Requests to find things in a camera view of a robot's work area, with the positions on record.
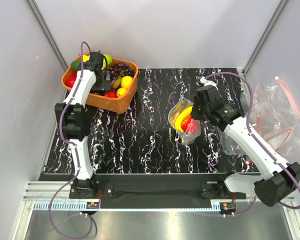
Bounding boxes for yellow toy banana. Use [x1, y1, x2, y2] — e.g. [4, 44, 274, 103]
[174, 106, 193, 133]

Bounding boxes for red toy apple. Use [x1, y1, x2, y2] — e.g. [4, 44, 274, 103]
[65, 75, 76, 88]
[181, 118, 197, 135]

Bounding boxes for clear blue zip top bag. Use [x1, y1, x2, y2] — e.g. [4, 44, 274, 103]
[168, 94, 201, 146]

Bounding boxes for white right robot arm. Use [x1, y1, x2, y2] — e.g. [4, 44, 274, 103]
[191, 85, 300, 210]

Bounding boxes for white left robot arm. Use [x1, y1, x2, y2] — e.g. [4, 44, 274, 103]
[54, 51, 111, 198]

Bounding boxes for green toy pear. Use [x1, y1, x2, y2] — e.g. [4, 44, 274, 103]
[103, 53, 113, 69]

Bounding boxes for yellow toy pear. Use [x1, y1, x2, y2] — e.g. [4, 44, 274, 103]
[83, 55, 90, 62]

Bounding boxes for purple toy grape bunch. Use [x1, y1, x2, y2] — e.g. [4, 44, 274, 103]
[107, 61, 129, 80]

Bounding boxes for green toy lime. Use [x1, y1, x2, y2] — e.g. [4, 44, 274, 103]
[70, 60, 81, 72]

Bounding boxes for dark toy blackberry cluster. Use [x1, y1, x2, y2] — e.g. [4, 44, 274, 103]
[120, 68, 135, 78]

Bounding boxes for small red toy fruit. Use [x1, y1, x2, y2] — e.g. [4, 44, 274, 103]
[104, 91, 117, 99]

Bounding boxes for small yellow toy lemon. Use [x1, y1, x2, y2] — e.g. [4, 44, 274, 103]
[116, 87, 128, 98]

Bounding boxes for orange plastic fruit basket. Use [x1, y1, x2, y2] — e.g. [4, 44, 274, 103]
[61, 60, 139, 114]

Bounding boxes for pile of spare plastic bags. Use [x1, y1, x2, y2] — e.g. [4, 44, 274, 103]
[218, 76, 300, 157]

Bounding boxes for black marble pattern mat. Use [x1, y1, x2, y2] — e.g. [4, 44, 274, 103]
[43, 68, 256, 174]

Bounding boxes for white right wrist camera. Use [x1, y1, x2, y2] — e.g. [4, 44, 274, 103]
[200, 77, 217, 87]

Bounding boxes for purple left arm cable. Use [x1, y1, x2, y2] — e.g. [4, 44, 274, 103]
[47, 41, 98, 238]

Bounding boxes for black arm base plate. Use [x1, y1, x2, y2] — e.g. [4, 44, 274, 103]
[69, 173, 246, 201]

